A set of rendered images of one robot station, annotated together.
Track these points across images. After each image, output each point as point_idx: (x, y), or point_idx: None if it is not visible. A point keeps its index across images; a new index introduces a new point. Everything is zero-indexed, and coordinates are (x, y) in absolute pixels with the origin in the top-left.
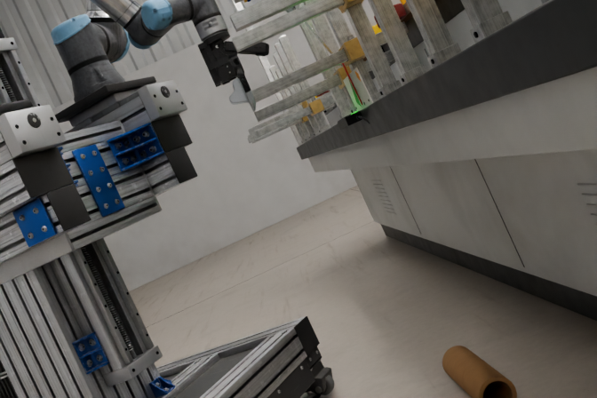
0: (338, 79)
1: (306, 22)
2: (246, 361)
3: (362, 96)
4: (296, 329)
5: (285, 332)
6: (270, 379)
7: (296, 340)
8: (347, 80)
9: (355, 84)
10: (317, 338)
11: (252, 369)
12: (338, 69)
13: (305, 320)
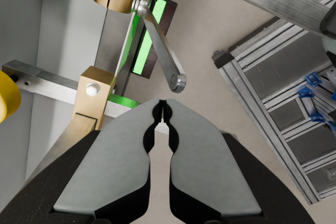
0: (111, 96)
1: (162, 40)
2: (278, 43)
3: None
4: (233, 58)
5: (241, 57)
6: (271, 27)
7: (236, 53)
8: (128, 36)
9: None
10: (214, 63)
11: (287, 22)
12: (109, 84)
13: (221, 66)
